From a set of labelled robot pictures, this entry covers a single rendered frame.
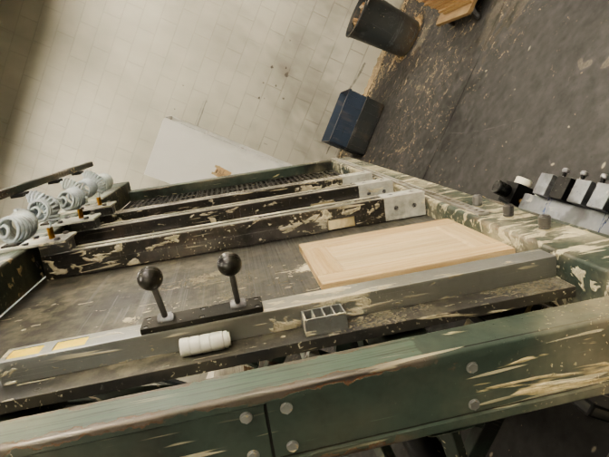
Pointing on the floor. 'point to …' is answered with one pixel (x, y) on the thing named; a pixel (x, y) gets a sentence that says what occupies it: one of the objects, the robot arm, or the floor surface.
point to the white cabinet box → (201, 154)
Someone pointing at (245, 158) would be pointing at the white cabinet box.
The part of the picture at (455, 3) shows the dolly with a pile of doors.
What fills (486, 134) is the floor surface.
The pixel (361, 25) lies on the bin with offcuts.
